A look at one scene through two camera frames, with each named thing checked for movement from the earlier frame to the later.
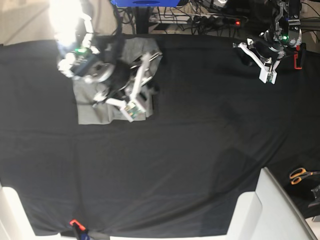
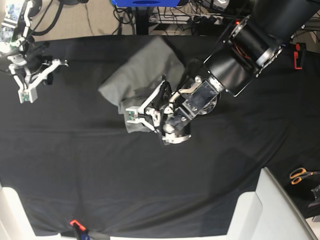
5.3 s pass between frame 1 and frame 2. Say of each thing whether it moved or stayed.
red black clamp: stayed
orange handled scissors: stayed
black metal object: stayed
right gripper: moved
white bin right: stayed
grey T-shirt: moved
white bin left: stayed
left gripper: moved
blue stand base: stayed
